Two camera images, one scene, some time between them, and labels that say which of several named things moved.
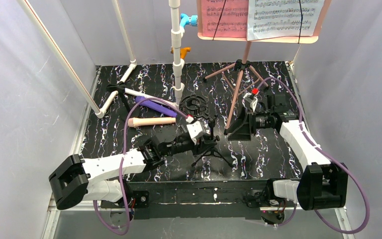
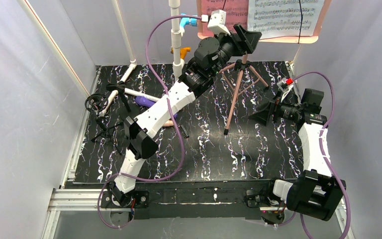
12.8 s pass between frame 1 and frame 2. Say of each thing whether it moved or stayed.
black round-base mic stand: stayed
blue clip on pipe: stayed
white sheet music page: stayed
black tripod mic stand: moved
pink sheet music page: stayed
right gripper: moved
